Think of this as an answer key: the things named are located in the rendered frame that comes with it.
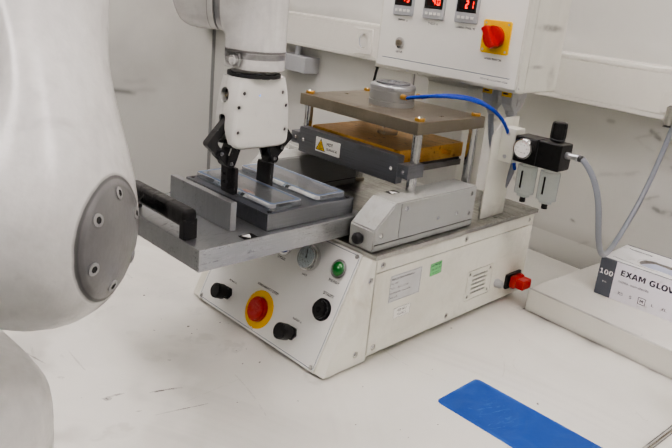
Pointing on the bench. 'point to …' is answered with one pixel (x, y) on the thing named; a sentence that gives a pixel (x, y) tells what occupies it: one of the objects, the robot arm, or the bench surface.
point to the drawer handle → (166, 206)
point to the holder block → (308, 212)
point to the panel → (287, 297)
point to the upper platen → (399, 142)
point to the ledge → (604, 319)
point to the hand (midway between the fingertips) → (247, 178)
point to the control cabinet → (478, 34)
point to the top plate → (399, 108)
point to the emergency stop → (257, 309)
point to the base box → (423, 290)
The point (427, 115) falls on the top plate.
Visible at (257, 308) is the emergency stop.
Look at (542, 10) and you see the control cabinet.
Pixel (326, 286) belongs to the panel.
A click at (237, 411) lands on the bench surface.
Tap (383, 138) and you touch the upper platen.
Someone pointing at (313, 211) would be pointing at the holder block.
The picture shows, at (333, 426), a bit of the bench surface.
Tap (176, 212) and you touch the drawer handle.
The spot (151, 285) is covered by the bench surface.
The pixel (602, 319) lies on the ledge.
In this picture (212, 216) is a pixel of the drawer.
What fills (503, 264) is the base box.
